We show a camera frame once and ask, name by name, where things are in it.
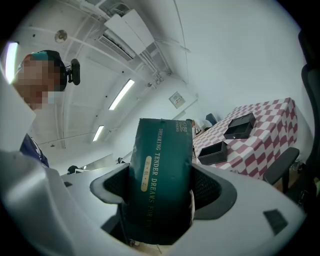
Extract black box base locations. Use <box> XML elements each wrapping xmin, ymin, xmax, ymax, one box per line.
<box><xmin>197</xmin><ymin>141</ymin><xmax>229</xmax><ymax>166</ymax></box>

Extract black office chair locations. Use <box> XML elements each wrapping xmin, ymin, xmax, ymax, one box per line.
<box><xmin>262</xmin><ymin>29</ymin><xmax>320</xmax><ymax>213</ymax></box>

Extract black box with knob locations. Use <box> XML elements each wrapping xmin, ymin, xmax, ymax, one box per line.
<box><xmin>223</xmin><ymin>112</ymin><xmax>257</xmax><ymax>140</ymax></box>

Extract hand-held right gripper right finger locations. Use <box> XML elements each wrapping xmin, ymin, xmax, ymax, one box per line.
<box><xmin>162</xmin><ymin>163</ymin><xmax>308</xmax><ymax>256</ymax></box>

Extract white ceiling air conditioner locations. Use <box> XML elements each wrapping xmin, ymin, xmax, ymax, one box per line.
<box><xmin>97</xmin><ymin>8</ymin><xmax>156</xmax><ymax>62</ymax></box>

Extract person's head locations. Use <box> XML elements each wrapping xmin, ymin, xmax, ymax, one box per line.
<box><xmin>12</xmin><ymin>49</ymin><xmax>68</xmax><ymax>111</ymax></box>

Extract long ceiling light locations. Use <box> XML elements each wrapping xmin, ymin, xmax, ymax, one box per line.
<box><xmin>92</xmin><ymin>125</ymin><xmax>105</xmax><ymax>142</ymax></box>
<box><xmin>4</xmin><ymin>41</ymin><xmax>20</xmax><ymax>85</ymax></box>
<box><xmin>108</xmin><ymin>78</ymin><xmax>136</xmax><ymax>111</ymax></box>

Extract blue chair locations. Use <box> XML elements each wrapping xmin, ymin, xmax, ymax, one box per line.
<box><xmin>205</xmin><ymin>113</ymin><xmax>218</xmax><ymax>126</ymax></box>

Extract red white checkered tablecloth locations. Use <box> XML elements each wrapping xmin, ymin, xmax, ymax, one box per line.
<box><xmin>192</xmin><ymin>97</ymin><xmax>299</xmax><ymax>180</ymax></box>

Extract dark green item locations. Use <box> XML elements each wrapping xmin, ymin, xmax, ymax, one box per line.
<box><xmin>119</xmin><ymin>117</ymin><xmax>196</xmax><ymax>246</ymax></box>

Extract square wall sign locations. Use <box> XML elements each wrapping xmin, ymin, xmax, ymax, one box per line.
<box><xmin>168</xmin><ymin>91</ymin><xmax>186</xmax><ymax>109</ymax></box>

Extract person's navy shirt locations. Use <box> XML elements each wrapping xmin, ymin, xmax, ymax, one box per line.
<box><xmin>19</xmin><ymin>133</ymin><xmax>50</xmax><ymax>168</ymax></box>

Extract round ceiling fixture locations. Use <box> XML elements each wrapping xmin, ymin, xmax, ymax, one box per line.
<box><xmin>54</xmin><ymin>29</ymin><xmax>68</xmax><ymax>44</ymax></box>

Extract black head-worn camera mount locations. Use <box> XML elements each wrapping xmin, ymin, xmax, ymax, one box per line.
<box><xmin>65</xmin><ymin>58</ymin><xmax>81</xmax><ymax>86</ymax></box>

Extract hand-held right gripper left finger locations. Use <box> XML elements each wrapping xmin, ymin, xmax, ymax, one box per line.
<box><xmin>0</xmin><ymin>149</ymin><xmax>156</xmax><ymax>256</ymax></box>

